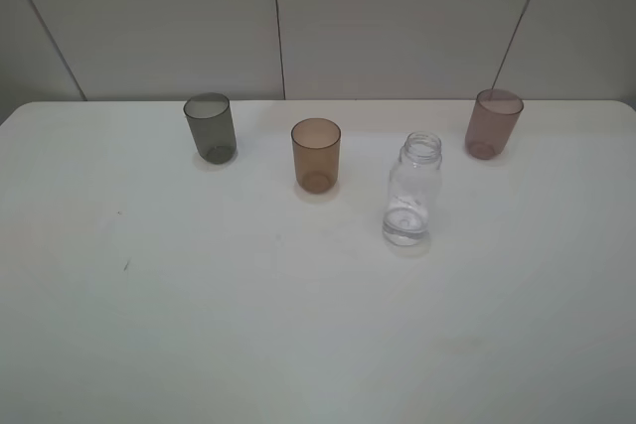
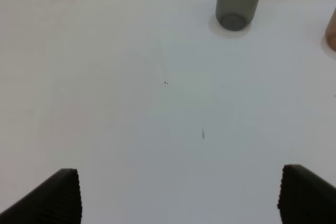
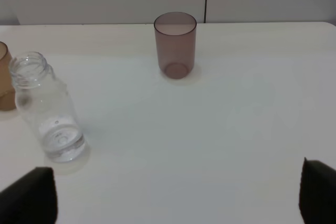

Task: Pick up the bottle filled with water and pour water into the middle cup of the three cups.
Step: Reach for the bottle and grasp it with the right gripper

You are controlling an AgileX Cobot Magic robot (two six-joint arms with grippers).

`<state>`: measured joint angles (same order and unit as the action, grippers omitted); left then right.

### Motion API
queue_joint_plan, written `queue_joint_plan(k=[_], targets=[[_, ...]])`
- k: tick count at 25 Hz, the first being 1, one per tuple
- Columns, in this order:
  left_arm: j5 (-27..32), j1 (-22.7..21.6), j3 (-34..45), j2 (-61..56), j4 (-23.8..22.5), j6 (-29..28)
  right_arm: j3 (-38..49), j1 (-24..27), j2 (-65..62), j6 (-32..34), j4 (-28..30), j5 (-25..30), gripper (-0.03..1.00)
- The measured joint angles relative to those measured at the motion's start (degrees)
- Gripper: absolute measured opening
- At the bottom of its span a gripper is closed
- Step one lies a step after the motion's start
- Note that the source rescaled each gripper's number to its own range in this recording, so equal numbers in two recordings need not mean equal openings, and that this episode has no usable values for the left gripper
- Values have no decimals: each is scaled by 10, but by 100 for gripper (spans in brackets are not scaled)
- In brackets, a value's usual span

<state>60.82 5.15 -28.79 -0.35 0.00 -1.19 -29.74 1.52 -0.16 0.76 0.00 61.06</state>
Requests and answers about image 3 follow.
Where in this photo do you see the pink translucent cup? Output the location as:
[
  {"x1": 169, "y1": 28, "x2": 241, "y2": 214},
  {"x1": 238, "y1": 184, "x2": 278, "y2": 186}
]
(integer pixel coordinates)
[{"x1": 154, "y1": 12, "x2": 197, "y2": 79}]

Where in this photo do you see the orange translucent cup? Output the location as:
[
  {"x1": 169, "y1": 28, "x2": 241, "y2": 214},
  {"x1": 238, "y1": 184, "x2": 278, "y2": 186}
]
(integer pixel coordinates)
[{"x1": 0, "y1": 41, "x2": 16, "y2": 111}]

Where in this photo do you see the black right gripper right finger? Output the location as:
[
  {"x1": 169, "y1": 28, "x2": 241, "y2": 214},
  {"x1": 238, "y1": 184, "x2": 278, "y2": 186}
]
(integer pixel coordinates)
[{"x1": 299, "y1": 159, "x2": 335, "y2": 223}]

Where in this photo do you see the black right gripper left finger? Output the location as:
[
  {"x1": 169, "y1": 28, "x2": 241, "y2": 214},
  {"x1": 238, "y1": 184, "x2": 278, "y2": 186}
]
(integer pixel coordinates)
[{"x1": 1, "y1": 167, "x2": 57, "y2": 223}]

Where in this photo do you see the clear plastic water bottle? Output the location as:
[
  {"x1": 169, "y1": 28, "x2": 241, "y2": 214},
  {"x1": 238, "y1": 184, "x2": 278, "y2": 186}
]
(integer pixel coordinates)
[{"x1": 9, "y1": 51, "x2": 85, "y2": 163}]

